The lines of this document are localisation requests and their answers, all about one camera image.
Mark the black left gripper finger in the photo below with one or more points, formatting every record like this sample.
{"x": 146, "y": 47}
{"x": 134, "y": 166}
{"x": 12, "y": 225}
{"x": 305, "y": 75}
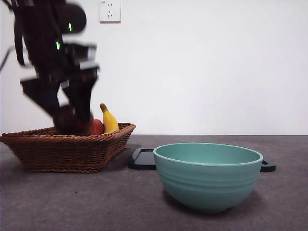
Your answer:
{"x": 81, "y": 98}
{"x": 41, "y": 93}

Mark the dark red plum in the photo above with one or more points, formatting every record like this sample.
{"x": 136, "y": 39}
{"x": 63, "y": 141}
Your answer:
{"x": 66, "y": 120}

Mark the teal ceramic bowl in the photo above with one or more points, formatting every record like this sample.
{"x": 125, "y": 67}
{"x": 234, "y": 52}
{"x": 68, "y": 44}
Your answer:
{"x": 207, "y": 185}

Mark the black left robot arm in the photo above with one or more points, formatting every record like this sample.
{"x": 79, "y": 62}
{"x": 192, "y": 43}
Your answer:
{"x": 41, "y": 36}

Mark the red apple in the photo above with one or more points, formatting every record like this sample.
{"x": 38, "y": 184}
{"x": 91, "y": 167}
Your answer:
{"x": 97, "y": 127}

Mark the green fruit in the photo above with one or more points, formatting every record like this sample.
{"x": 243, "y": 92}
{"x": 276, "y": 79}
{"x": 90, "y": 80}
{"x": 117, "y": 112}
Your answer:
{"x": 81, "y": 132}

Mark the yellow banana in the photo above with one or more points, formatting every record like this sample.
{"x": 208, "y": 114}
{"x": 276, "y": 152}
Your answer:
{"x": 109, "y": 122}

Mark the brown wicker basket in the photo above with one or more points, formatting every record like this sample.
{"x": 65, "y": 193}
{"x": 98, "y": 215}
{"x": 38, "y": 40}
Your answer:
{"x": 60, "y": 154}

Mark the dark rectangular tray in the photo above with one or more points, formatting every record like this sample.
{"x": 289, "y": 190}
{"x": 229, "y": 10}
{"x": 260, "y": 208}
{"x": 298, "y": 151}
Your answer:
{"x": 142, "y": 161}

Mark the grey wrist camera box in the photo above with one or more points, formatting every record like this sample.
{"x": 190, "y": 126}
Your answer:
{"x": 81, "y": 51}

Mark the white wall socket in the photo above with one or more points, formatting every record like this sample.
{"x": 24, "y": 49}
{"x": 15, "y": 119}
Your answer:
{"x": 110, "y": 12}

